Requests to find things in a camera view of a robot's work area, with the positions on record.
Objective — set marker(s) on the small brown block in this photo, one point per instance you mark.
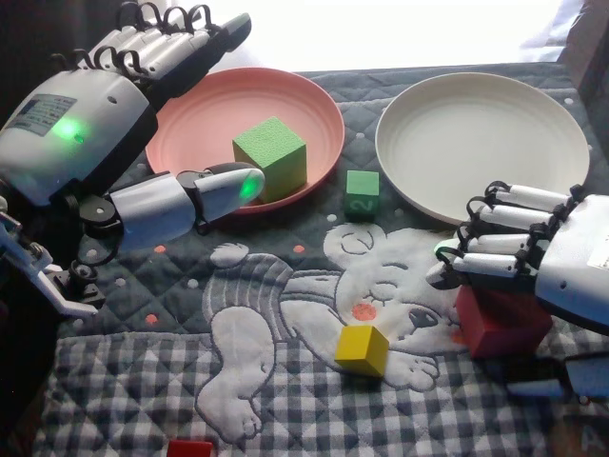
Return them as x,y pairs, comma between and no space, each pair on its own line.
585,438

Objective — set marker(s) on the small yellow cube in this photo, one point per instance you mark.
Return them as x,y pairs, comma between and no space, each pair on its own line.
359,350

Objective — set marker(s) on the large green cube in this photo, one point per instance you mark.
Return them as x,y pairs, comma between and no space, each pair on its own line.
271,147

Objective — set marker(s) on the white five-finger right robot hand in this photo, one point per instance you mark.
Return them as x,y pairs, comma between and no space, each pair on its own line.
575,257

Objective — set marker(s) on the large red cube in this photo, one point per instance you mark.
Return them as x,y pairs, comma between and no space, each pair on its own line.
495,328

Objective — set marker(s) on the white plate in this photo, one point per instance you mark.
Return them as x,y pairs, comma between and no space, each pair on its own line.
476,143

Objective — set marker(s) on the small red block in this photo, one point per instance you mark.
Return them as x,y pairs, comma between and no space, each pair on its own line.
190,448

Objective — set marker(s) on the pink plate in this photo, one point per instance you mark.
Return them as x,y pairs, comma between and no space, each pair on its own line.
228,109

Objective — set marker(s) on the grey quilt with printed bear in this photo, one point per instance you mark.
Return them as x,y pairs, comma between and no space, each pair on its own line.
238,333

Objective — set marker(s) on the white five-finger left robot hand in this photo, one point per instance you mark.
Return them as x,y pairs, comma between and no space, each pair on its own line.
71,138

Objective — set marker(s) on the small green cube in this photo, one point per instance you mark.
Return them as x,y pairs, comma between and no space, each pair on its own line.
361,195

